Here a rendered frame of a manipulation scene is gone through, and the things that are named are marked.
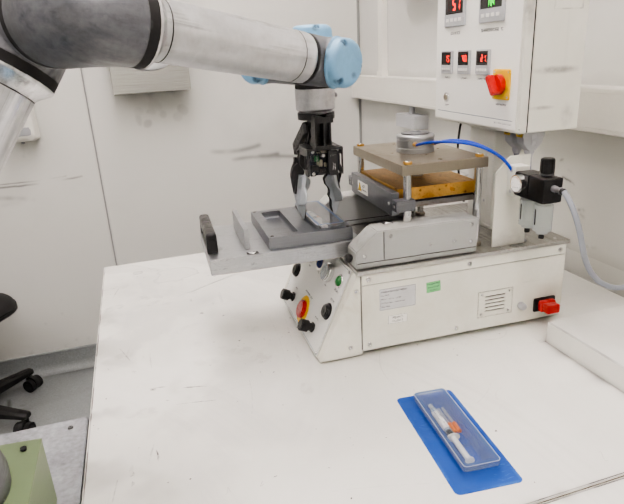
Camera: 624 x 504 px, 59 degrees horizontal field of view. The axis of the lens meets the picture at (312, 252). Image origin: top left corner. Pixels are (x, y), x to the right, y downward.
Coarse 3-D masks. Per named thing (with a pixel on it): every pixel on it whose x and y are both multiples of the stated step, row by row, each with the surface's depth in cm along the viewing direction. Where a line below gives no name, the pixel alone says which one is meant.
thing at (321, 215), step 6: (306, 204) 121; (312, 204) 121; (318, 204) 121; (306, 210) 117; (312, 210) 116; (318, 210) 116; (324, 210) 116; (312, 216) 112; (318, 216) 112; (324, 216) 112; (330, 216) 112; (336, 216) 111; (318, 222) 108; (324, 222) 108; (330, 222) 108; (336, 222) 107
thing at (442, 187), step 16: (368, 176) 121; (384, 176) 118; (400, 176) 118; (416, 176) 117; (432, 176) 116; (448, 176) 115; (464, 176) 114; (400, 192) 107; (416, 192) 108; (432, 192) 109; (448, 192) 110; (464, 192) 111
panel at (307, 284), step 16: (304, 272) 127; (336, 272) 111; (288, 288) 134; (304, 288) 124; (320, 288) 116; (336, 288) 109; (288, 304) 130; (320, 304) 114; (336, 304) 107; (320, 320) 111; (304, 336) 116; (320, 336) 109
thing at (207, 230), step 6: (204, 216) 114; (204, 222) 110; (210, 222) 110; (204, 228) 107; (210, 228) 106; (204, 234) 106; (210, 234) 103; (210, 240) 103; (216, 240) 103; (210, 246) 103; (216, 246) 104; (210, 252) 104; (216, 252) 104
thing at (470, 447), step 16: (432, 400) 91; (448, 400) 90; (432, 416) 87; (448, 416) 86; (464, 416) 86; (448, 432) 83; (464, 432) 83; (464, 448) 79; (480, 448) 79; (464, 464) 76
